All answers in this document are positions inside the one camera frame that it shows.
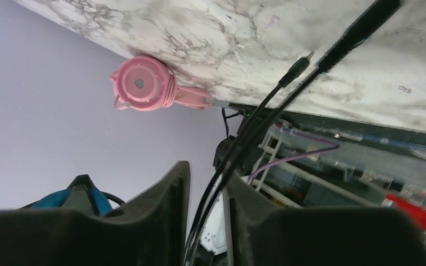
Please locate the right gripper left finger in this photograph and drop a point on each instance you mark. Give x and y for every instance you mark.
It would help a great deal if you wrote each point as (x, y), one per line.
(150, 229)

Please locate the pink headphones with cable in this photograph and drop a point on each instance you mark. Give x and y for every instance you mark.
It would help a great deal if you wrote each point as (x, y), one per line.
(146, 84)

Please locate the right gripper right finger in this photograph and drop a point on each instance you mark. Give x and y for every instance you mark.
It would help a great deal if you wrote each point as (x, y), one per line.
(265, 234)

